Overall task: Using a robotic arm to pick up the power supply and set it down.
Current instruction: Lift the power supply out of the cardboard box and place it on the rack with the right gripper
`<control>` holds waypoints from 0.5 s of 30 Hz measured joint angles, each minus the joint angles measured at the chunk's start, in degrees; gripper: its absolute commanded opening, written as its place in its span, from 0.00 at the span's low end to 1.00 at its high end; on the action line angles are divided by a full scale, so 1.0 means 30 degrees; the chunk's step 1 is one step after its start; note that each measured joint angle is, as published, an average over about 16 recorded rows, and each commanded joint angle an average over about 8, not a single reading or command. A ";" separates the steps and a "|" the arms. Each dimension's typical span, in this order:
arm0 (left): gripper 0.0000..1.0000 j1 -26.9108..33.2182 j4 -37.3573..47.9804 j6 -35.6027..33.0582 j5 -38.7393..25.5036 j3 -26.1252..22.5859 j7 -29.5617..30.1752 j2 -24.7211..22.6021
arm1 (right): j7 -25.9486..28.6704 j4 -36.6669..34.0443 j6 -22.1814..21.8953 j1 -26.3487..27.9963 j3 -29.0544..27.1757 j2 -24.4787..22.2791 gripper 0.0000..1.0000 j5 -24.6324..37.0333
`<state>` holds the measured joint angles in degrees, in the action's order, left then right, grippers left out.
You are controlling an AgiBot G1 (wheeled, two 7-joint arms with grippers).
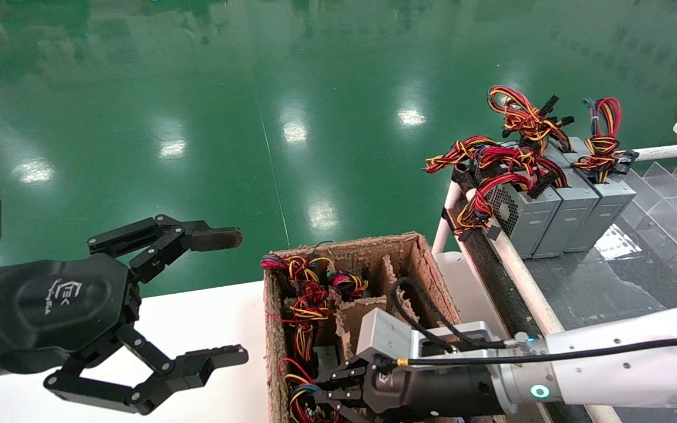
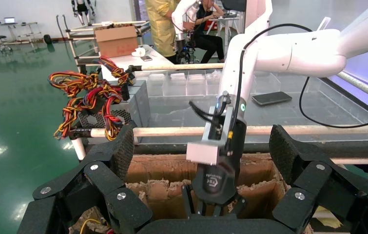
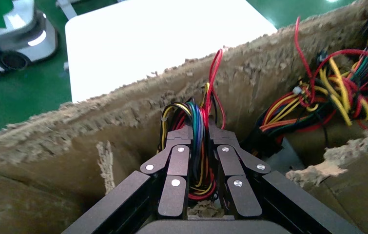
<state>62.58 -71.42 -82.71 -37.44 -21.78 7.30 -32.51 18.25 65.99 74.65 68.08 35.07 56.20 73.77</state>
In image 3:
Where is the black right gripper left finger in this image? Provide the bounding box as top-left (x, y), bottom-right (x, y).
top-left (140, 124), bottom-right (194, 218)

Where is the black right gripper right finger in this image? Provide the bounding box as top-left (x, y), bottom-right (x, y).
top-left (208, 121), bottom-right (271, 218)

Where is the power supply with blue-green cable bundle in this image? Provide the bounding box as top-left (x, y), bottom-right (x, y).
top-left (159, 48), bottom-right (226, 201)

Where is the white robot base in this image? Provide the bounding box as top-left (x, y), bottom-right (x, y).
top-left (0, 0), bottom-right (58, 77)

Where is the short torn cardboard divider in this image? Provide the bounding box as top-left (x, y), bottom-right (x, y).
top-left (285, 131), bottom-right (368, 234)

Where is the torn brown cardboard box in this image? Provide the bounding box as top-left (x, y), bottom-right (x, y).
top-left (0, 0), bottom-right (368, 234)

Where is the white table leg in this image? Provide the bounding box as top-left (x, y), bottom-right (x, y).
top-left (56, 0), bottom-right (78, 20)

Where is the power supply with red-yellow cables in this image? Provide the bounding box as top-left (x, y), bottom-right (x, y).
top-left (243, 16), bottom-right (368, 174)

